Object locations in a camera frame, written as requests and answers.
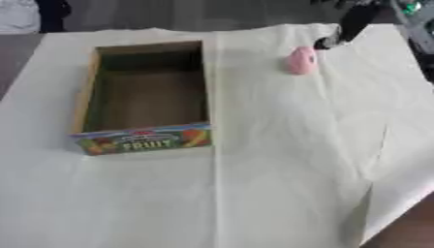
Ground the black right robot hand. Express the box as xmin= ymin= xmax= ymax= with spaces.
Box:
xmin=310 ymin=0 xmax=384 ymax=50

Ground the open wooden box printed front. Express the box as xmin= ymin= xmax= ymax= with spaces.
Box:
xmin=68 ymin=40 xmax=216 ymax=157

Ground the pink egg-shaped toy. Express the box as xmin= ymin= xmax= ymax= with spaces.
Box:
xmin=283 ymin=46 xmax=319 ymax=76

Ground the person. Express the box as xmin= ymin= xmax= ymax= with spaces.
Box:
xmin=0 ymin=0 xmax=74 ymax=35

